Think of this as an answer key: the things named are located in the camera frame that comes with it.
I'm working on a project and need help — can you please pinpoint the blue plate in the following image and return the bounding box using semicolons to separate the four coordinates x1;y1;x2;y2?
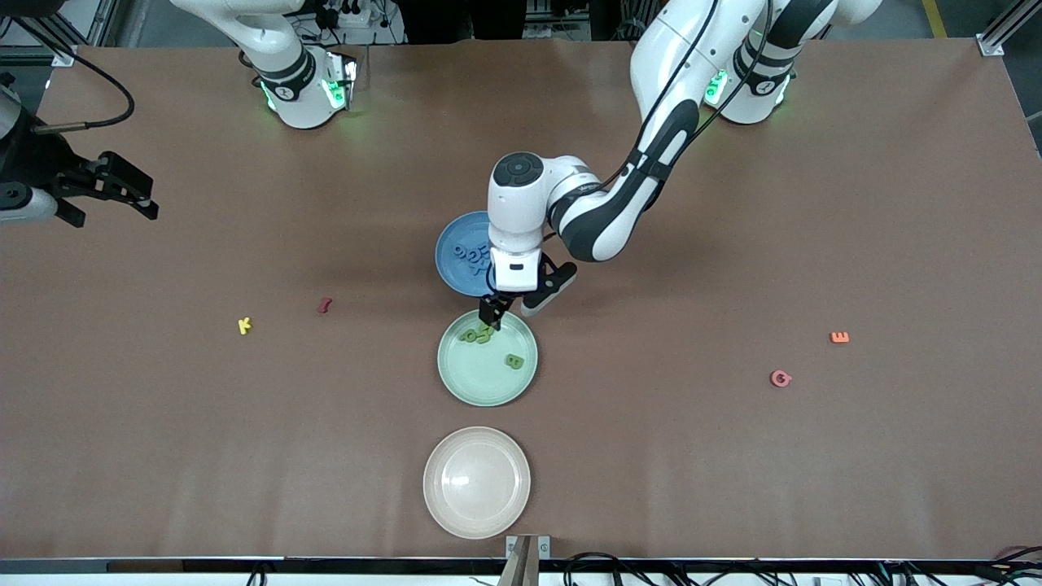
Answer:
434;211;494;298

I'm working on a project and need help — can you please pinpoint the green plate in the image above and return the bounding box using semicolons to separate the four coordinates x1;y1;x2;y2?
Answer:
437;308;539;408

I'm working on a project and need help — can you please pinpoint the beige plate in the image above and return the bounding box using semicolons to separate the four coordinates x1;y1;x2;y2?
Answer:
422;426;532;540

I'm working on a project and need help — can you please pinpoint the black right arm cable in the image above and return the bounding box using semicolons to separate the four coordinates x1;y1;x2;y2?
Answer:
0;16;136;135

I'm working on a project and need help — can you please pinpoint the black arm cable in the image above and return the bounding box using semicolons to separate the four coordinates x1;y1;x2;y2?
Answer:
487;0;774;298
0;16;136;135

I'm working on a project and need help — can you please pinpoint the aluminium frame post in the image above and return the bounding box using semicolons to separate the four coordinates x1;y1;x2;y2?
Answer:
24;0;112;68
977;0;1042;58

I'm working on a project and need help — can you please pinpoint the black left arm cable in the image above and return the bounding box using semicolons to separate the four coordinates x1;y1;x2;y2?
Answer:
487;0;774;298

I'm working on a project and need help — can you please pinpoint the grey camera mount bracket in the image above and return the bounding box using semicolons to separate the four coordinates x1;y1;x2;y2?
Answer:
498;534;552;586

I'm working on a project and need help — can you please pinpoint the black floor cable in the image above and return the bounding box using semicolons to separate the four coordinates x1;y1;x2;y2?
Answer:
562;552;676;586

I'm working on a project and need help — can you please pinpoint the white table edge rail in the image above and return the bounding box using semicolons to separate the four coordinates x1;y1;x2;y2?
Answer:
0;558;1042;586

